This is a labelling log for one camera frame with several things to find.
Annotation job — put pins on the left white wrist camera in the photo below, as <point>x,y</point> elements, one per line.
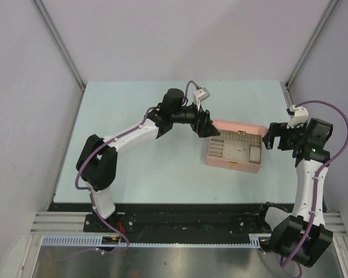
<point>199,96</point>

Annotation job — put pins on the beige ring cushion block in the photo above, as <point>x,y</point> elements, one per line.
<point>254,154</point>

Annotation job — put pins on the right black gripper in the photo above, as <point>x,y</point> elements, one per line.
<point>280,130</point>

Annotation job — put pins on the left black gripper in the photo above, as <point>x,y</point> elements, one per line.
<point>203,125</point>

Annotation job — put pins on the pink jewelry box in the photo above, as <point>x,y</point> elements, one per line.
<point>226,150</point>

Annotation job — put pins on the right aluminium corner post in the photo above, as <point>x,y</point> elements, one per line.
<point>313,39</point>

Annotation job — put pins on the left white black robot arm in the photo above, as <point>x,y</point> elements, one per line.
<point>97,163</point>

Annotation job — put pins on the grey slotted cable duct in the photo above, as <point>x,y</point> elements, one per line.
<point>251,240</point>

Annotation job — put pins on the aluminium corner post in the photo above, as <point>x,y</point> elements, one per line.
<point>55,36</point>
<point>313,39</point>

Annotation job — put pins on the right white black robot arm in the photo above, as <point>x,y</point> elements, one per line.
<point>300,235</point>

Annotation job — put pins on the aluminium frame rail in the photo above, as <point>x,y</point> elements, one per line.
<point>58,223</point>

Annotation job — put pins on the left aluminium corner post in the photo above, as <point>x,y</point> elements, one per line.
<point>55,36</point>

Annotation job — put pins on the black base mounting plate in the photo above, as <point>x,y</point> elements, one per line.
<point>131,218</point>

